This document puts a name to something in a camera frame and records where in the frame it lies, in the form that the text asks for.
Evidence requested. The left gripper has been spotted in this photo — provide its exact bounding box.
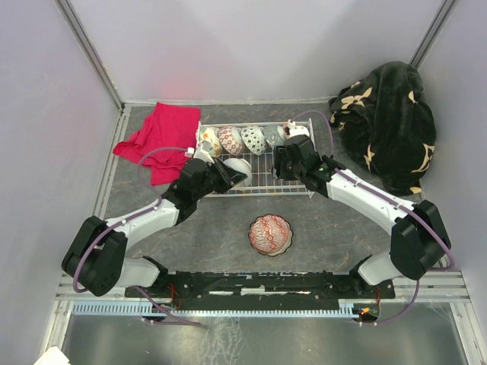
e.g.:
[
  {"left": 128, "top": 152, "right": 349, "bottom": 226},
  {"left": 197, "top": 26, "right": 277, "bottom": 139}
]
[{"left": 194, "top": 157, "right": 248, "bottom": 201}]

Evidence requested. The grey hexagon pattern bowl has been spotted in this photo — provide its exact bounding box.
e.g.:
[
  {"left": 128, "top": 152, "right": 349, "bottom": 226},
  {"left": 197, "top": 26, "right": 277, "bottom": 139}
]
[{"left": 263, "top": 125, "right": 286, "bottom": 148}]

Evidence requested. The white wire dish rack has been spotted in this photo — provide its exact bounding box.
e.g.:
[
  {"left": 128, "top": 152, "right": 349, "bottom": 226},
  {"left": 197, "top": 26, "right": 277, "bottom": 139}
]
[{"left": 193, "top": 117, "right": 320, "bottom": 199}]

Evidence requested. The red rimmed bowl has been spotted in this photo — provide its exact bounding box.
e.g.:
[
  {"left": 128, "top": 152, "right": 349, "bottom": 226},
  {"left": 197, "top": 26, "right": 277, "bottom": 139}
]
[{"left": 240, "top": 125, "right": 266, "bottom": 156}]

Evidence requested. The blue triangle pattern bowl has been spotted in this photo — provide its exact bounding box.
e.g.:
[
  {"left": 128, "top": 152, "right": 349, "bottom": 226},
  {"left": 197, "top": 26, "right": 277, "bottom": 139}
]
[{"left": 218, "top": 126, "right": 245, "bottom": 156}]

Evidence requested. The floral orange green bowl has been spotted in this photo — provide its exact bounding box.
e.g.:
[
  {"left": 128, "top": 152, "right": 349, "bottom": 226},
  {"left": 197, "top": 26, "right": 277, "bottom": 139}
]
[{"left": 198, "top": 125, "right": 223, "bottom": 157}]

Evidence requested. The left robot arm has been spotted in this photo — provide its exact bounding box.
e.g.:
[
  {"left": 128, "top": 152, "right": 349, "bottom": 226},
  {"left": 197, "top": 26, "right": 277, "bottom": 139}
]
[{"left": 61, "top": 158, "right": 251, "bottom": 297}]

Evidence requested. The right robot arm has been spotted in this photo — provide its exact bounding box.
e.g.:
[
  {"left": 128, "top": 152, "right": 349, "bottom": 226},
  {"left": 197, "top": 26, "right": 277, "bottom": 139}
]
[{"left": 273, "top": 135, "right": 453, "bottom": 297}]

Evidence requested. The red folded t-shirt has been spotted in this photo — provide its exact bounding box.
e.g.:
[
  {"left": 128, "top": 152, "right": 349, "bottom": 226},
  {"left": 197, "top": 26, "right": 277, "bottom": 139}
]
[{"left": 113, "top": 103, "right": 201, "bottom": 186}]

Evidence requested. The black floral blanket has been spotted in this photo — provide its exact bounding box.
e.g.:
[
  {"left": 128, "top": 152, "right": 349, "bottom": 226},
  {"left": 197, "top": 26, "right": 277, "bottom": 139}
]
[{"left": 329, "top": 62, "right": 437, "bottom": 196}]

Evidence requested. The white paper corner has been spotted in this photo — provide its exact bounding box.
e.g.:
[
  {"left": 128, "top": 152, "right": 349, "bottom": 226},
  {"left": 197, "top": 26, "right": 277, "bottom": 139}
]
[{"left": 34, "top": 346, "right": 70, "bottom": 365}]

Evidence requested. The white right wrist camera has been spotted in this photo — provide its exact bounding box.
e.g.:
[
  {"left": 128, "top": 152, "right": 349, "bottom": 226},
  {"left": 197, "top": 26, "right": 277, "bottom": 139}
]
[{"left": 283, "top": 119, "right": 310, "bottom": 139}]

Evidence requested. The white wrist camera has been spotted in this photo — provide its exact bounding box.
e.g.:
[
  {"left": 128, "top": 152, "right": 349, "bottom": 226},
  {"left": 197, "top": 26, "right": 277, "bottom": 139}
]
[
  {"left": 184, "top": 141, "right": 214, "bottom": 164},
  {"left": 283, "top": 119, "right": 310, "bottom": 139}
]

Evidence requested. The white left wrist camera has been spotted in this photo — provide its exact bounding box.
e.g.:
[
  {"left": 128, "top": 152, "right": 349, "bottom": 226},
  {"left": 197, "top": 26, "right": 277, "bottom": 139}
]
[{"left": 184, "top": 141, "right": 214, "bottom": 164}]

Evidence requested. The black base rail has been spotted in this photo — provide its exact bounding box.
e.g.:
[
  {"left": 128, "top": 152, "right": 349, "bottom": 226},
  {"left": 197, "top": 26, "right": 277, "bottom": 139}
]
[{"left": 143, "top": 271, "right": 396, "bottom": 312}]

